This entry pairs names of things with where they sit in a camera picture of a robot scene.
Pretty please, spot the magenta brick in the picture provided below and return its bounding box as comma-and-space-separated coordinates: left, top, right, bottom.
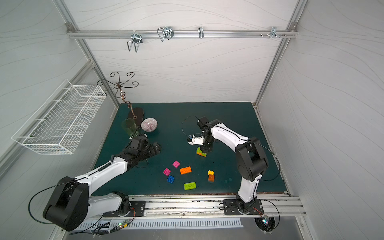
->
163, 168, 171, 177
173, 161, 180, 168

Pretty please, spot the magenta brick upper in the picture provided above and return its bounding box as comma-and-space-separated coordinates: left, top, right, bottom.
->
173, 161, 180, 168

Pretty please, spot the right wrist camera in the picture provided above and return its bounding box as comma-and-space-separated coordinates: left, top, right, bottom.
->
188, 136, 205, 146

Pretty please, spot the metal hook one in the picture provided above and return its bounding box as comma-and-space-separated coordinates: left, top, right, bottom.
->
127, 32, 143, 53

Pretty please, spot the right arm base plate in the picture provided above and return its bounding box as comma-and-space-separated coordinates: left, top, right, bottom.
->
220, 199, 264, 216

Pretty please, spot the aluminium cross bar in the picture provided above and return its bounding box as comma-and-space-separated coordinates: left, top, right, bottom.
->
67, 29, 299, 40

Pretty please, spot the metal hook four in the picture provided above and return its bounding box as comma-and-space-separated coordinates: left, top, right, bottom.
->
260, 27, 287, 39

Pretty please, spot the wide lime green brick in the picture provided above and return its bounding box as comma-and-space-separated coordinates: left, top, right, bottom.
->
184, 182, 197, 191

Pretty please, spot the green plastic cup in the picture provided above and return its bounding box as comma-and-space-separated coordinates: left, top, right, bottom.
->
121, 119, 140, 138

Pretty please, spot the white wire basket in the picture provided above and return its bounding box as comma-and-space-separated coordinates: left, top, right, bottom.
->
12, 80, 107, 155

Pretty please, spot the metal hook three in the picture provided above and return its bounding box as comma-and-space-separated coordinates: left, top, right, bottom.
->
198, 27, 204, 39

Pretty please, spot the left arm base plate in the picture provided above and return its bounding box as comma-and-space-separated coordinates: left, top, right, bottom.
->
103, 201, 146, 218

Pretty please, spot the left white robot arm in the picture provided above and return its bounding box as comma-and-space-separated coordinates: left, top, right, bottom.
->
43, 135, 162, 232

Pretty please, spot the magenta brick lower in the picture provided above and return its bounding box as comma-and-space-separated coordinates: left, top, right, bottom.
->
163, 168, 171, 177

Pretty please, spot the striped ceramic bowl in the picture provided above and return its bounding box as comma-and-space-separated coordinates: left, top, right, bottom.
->
141, 118, 158, 133

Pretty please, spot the blue brick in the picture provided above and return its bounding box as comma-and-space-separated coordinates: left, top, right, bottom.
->
167, 175, 175, 184

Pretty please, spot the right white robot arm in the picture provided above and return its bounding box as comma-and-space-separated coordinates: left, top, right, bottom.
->
189, 117, 269, 215

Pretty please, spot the orange 2x3 brick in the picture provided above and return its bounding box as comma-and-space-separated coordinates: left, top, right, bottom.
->
180, 166, 192, 175

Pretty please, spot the metal hook stand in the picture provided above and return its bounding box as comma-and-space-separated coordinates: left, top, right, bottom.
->
97, 72, 145, 126

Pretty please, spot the metal hook two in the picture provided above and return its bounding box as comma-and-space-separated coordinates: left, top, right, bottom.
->
157, 27, 175, 42

